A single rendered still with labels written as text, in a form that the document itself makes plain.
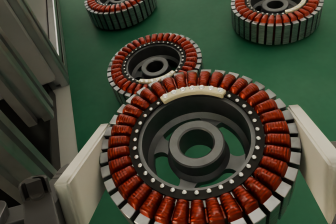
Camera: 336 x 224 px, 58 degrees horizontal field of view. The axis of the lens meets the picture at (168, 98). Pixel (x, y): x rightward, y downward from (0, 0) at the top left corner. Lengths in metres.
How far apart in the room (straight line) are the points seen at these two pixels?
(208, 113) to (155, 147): 0.04
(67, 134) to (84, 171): 0.21
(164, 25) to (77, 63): 0.14
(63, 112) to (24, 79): 0.09
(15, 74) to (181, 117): 0.18
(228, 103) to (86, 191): 0.10
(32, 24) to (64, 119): 0.12
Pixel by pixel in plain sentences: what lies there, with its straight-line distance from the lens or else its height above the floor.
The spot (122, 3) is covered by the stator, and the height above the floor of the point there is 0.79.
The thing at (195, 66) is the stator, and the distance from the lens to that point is 0.34.
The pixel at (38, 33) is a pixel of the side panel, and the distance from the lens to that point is 0.39.
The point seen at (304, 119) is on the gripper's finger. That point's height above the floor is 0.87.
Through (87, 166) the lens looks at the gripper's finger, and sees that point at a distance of 0.17.
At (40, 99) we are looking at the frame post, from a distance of 0.35.
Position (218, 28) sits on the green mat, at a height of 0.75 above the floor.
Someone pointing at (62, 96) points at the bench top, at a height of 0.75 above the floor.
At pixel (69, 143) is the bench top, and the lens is 0.36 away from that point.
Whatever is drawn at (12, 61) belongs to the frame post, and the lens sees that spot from 0.32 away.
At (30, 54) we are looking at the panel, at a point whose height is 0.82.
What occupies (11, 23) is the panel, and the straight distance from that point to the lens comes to 0.37.
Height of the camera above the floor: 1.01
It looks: 46 degrees down
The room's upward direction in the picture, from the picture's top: 16 degrees counter-clockwise
